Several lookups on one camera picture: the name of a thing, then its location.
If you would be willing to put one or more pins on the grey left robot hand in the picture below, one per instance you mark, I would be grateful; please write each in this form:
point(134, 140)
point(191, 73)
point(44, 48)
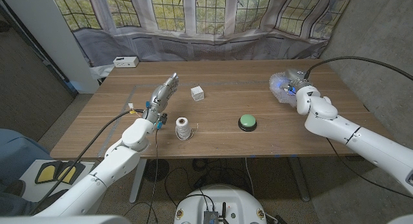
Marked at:
point(159, 96)

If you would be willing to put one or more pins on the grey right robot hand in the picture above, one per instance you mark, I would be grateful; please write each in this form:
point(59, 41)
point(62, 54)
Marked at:
point(298, 78)

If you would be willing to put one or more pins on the clear bubble wrap sheet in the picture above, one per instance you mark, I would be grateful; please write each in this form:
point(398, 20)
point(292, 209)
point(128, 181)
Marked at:
point(276, 83)

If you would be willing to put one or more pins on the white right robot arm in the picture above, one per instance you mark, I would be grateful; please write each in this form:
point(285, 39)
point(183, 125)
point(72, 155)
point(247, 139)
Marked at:
point(355, 135)

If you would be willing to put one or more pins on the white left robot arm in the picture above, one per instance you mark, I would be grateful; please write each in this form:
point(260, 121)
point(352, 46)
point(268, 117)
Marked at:
point(113, 166)

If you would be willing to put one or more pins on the white thread spool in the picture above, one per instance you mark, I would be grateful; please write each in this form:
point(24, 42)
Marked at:
point(183, 128)

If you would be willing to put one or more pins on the green button black base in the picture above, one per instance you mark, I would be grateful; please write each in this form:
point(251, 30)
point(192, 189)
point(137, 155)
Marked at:
point(247, 121)

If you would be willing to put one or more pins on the small white cube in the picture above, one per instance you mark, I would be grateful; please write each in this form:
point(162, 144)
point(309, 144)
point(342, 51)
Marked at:
point(197, 93)

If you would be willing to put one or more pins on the white power outlet box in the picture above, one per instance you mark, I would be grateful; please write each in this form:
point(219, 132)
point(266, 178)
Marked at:
point(126, 61)

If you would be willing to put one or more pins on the printed window backdrop cloth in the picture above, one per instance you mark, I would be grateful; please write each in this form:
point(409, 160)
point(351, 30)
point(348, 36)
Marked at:
point(209, 46)

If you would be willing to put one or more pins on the black round floor disc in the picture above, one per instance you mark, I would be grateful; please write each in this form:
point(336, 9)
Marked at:
point(157, 169)

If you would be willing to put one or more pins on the white table leg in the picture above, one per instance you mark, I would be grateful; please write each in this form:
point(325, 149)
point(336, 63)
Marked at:
point(137, 185)

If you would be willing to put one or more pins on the grey table leg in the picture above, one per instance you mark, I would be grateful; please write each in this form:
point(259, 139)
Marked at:
point(300, 182)

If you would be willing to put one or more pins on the white robot torso base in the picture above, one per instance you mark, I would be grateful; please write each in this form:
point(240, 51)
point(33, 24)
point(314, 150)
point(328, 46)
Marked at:
point(222, 201)

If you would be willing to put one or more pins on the grey electronics box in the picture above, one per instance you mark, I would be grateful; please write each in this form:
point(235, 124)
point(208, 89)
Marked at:
point(210, 217)

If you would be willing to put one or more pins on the black yellow foot pedal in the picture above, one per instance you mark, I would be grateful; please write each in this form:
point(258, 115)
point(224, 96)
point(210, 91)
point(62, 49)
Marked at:
point(48, 173)

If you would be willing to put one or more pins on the person's leg blue jeans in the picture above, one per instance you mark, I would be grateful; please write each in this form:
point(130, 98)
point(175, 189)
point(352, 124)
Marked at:
point(16, 153)

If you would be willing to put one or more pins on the white floor platform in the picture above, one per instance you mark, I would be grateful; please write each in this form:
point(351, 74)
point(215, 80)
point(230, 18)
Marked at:
point(30, 188)

